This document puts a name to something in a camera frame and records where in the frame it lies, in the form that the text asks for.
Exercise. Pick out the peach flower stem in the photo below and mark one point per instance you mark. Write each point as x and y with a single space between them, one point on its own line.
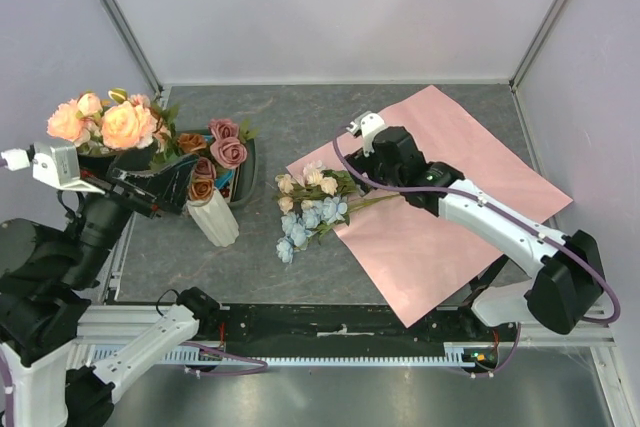
314 183

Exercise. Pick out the brown orange flower stem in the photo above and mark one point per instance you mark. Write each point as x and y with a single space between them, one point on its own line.
204 173

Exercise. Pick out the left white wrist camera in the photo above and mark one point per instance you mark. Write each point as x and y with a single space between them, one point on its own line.
55 165

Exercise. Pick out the purple pink wrapping paper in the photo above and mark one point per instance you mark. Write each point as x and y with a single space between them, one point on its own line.
414 259

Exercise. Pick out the blue hydrangea stem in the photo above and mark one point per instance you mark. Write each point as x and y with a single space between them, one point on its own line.
310 220

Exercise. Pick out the white ribbed ceramic vase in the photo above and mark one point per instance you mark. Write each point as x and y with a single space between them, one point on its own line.
215 219

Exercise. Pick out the large peach peony stem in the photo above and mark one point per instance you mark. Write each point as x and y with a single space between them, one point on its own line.
118 123

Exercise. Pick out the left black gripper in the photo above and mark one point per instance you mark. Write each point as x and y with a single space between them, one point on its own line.
168 188

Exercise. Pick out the dark green plastic tray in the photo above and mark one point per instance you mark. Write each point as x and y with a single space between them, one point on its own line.
246 180

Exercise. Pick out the dusty pink rose stem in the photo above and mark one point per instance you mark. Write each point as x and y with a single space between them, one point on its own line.
225 143

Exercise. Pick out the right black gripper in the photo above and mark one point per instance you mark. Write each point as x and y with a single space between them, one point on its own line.
362 163

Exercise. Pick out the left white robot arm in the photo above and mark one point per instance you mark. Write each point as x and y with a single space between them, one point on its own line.
44 270

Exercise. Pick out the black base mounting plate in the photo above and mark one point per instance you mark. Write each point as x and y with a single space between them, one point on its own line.
245 323

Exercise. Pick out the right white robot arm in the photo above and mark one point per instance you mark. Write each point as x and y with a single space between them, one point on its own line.
565 272

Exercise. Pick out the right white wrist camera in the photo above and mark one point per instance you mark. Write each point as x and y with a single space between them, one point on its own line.
367 126

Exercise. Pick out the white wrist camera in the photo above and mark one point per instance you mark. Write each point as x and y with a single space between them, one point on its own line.
367 126
55 165

